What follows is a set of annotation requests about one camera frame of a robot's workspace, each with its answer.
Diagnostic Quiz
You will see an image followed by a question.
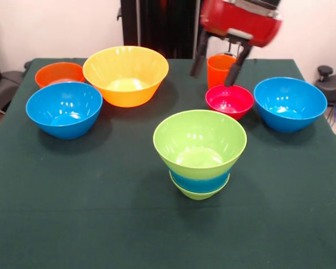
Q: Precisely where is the small green bowl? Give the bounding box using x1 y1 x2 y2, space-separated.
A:
169 171 230 201

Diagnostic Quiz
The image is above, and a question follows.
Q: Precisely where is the black chair base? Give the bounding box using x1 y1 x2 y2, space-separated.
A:
315 65 336 126

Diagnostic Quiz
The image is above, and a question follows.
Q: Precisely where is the large yellow bowl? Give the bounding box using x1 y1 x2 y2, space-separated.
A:
82 45 170 108

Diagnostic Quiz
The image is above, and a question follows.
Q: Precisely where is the orange bowl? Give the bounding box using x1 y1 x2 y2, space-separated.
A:
34 62 86 89

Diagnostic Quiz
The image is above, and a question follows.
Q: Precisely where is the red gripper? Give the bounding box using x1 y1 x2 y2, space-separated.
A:
190 0 283 87

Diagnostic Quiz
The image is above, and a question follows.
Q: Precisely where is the small pink bowl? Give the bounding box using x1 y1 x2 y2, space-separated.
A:
205 84 255 122

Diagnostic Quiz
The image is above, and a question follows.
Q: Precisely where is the orange cup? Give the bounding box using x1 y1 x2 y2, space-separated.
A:
207 54 240 90

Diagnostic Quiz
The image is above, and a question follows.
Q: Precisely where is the small ribbed blue bowl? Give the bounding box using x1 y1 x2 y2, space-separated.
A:
168 167 231 193

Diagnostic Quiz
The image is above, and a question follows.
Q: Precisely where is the grey base leg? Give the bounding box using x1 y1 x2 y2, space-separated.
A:
0 71 24 106

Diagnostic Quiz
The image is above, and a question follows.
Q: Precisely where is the large blue bowl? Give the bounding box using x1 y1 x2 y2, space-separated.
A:
25 81 104 140
254 77 328 133

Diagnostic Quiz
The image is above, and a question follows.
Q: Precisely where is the large green bowl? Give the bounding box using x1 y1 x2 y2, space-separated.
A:
153 109 248 179

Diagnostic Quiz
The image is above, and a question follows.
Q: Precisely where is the dark green table cloth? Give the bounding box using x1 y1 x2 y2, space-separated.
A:
0 57 336 269

